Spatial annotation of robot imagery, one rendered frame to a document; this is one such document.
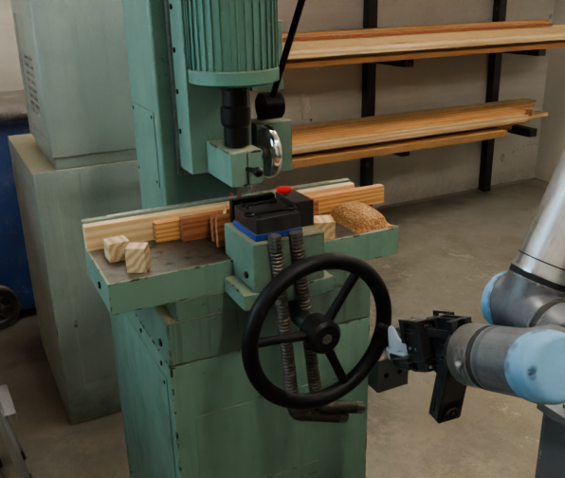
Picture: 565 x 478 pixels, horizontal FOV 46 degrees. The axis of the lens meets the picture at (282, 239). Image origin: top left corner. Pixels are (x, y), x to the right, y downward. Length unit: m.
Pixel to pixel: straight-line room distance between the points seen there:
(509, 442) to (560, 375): 1.45
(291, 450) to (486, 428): 1.02
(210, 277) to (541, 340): 0.61
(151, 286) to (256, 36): 0.49
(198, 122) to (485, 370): 0.79
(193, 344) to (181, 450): 0.23
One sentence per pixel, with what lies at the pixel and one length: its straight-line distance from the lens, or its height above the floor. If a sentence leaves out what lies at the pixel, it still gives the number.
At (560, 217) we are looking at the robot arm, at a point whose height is 1.05.
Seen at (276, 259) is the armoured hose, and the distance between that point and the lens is 1.15.
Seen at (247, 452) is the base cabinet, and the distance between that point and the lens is 1.46.
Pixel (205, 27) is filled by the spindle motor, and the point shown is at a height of 1.30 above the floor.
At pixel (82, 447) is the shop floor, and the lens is 2.35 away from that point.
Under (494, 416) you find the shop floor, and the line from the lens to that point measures 2.45.
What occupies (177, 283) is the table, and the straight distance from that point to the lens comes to 1.22.
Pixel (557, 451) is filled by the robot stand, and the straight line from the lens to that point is 1.57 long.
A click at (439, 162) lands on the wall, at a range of 4.69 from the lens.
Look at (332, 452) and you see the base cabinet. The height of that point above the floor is 0.40.
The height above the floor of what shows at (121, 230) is 0.93.
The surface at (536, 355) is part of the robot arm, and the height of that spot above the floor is 0.94.
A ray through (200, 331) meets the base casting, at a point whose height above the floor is 0.77.
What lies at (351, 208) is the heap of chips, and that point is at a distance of 1.41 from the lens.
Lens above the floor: 1.36
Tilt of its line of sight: 20 degrees down
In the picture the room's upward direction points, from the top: 1 degrees counter-clockwise
